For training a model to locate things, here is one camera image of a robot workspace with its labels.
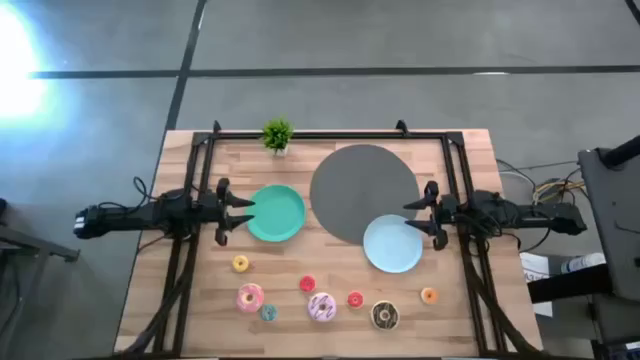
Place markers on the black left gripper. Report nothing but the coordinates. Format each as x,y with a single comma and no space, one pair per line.
210,212

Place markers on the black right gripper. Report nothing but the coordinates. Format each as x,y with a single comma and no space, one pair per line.
447,210

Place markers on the small yellow donut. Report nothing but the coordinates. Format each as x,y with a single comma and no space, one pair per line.
237,260

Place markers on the large pink donut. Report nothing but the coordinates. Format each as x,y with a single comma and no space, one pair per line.
242,292

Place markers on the small red donut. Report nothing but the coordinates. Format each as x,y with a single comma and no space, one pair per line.
351,296
303,280

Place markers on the large purple donut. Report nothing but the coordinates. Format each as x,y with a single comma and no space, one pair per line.
315,300

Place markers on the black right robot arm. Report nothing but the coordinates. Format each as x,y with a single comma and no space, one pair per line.
525,216

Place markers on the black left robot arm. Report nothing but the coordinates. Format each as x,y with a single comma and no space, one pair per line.
130,217

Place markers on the teal plate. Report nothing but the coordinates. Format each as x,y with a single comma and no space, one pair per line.
277,215

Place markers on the light blue plate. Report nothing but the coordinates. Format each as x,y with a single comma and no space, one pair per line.
392,245

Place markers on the grey round woven placemat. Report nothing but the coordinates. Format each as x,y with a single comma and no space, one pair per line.
360,185

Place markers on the small orange donut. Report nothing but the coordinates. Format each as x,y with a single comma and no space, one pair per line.
425,292

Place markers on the small green potted plant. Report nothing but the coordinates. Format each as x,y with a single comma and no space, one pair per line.
277,134

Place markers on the small teal donut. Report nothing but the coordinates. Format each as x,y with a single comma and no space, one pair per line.
264,310

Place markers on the large chocolate donut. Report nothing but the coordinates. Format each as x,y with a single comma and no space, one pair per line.
376,309

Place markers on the white paper sheet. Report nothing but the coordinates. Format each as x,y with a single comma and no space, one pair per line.
535,272

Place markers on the white plastic bottle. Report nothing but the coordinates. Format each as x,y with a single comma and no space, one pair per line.
582,262

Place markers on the grey cart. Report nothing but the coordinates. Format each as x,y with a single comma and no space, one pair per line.
612,215

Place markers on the grey metal stand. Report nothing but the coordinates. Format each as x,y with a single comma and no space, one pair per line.
35,245

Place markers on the black aluminium table frame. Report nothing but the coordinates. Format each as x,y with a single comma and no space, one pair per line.
325,135

